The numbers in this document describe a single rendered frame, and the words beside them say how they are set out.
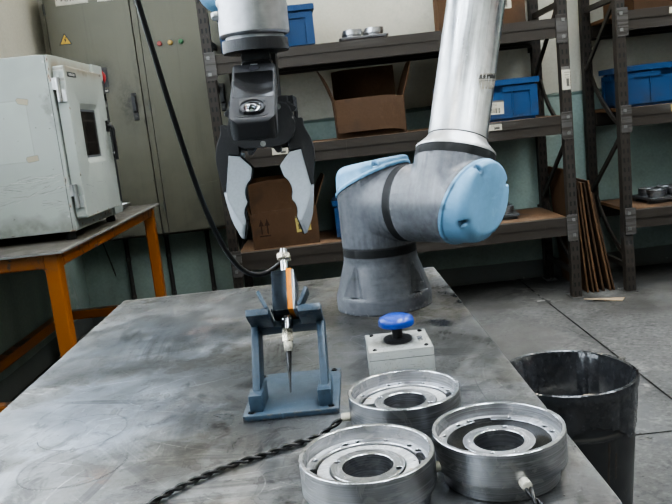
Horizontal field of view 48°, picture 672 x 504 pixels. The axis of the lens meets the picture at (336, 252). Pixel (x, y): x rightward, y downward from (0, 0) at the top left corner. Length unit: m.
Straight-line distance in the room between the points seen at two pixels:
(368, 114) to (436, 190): 3.05
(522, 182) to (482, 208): 3.74
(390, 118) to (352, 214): 2.97
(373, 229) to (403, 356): 0.34
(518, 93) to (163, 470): 3.71
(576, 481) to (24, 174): 2.46
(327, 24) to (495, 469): 4.19
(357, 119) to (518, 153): 1.17
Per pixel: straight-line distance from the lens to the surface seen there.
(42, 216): 2.85
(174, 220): 4.48
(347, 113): 4.08
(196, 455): 0.74
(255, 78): 0.79
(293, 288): 0.82
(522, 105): 4.26
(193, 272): 4.76
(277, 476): 0.67
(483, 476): 0.59
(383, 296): 1.13
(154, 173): 4.50
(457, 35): 1.12
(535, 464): 0.59
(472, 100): 1.09
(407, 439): 0.64
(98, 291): 4.92
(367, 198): 1.11
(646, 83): 4.48
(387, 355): 0.82
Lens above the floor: 1.09
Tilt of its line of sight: 10 degrees down
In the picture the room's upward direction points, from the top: 6 degrees counter-clockwise
